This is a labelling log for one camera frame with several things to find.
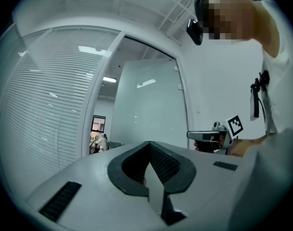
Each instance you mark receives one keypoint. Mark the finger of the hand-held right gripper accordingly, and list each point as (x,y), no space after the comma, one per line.
(196,135)

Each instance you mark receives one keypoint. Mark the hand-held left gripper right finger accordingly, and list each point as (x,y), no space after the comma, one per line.
(208,189)

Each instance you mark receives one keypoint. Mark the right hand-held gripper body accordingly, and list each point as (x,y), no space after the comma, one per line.
(234,127)

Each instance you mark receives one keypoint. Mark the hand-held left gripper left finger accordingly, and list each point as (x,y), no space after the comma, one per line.
(88,189)

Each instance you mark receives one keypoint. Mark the frosted glass door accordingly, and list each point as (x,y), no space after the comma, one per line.
(151,105)

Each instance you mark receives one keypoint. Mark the person's right forearm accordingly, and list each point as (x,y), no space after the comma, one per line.
(245,145)

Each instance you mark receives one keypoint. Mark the person's right hand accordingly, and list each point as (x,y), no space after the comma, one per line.
(196,145)

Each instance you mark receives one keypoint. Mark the person's white shirt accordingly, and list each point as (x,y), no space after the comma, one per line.
(278,93)

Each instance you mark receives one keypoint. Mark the dark framed window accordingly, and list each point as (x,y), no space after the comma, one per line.
(98,123)

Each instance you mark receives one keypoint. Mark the glass partition with blinds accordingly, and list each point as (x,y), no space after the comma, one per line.
(45,105)

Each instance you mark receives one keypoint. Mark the ceiling lamp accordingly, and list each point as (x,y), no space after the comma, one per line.
(109,80)

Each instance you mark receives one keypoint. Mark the person's head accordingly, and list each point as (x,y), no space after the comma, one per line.
(247,20)

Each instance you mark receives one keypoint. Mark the black chest mount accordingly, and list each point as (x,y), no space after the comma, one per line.
(257,93)

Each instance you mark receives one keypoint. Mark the black head-worn camera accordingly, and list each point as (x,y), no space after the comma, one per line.
(194,31)

